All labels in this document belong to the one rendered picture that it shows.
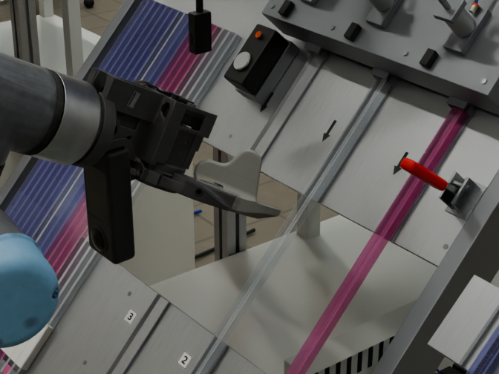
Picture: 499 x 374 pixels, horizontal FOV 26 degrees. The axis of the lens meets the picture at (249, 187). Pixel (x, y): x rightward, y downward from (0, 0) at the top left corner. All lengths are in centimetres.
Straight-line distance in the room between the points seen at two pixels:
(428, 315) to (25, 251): 41
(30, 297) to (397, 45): 51
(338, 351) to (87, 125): 69
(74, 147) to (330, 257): 95
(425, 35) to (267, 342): 64
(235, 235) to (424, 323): 82
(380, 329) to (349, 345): 6
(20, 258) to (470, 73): 49
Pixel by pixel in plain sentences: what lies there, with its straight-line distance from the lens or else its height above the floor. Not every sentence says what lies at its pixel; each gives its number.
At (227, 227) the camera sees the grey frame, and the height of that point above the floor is 67.
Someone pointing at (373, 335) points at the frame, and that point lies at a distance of 153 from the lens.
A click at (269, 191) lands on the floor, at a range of 345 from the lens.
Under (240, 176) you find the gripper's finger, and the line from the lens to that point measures 100.
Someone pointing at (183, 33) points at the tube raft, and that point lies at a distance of 141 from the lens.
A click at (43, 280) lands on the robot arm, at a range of 77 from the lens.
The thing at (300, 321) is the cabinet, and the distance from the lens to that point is 164.
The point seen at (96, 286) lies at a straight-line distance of 132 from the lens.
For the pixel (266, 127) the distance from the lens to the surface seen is 125.
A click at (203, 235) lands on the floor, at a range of 319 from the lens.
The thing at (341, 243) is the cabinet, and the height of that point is 62.
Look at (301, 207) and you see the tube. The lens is 115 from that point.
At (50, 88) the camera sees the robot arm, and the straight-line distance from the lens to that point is 90.
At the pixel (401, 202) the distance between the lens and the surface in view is 108.
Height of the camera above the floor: 150
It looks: 26 degrees down
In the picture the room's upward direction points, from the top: straight up
